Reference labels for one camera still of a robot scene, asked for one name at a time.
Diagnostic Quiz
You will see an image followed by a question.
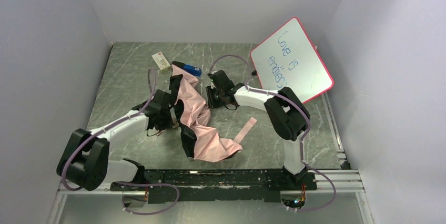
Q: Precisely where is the pink and black folding umbrella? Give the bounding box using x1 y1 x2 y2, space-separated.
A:
147 65 257 162

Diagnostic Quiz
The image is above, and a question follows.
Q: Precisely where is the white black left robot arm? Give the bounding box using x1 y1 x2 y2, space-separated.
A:
56 89 174 191

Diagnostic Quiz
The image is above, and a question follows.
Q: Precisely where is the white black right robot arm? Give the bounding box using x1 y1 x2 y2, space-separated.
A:
206 70 310 182

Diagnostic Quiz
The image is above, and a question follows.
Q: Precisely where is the blue black marker eraser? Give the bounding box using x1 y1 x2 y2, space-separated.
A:
172 61 202 77

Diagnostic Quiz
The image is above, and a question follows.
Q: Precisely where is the small white card box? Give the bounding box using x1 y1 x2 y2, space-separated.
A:
151 52 171 73

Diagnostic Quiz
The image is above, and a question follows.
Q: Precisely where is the red framed whiteboard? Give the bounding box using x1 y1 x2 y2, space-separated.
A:
250 17 334 103

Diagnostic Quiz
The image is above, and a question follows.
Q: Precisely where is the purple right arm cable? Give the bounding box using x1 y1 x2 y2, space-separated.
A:
208 54 338 213

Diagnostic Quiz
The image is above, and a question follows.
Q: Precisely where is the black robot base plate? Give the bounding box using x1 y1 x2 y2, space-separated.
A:
110 168 317 204

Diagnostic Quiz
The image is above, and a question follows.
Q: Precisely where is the aluminium frame rail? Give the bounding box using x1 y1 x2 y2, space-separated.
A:
47 91 375 224

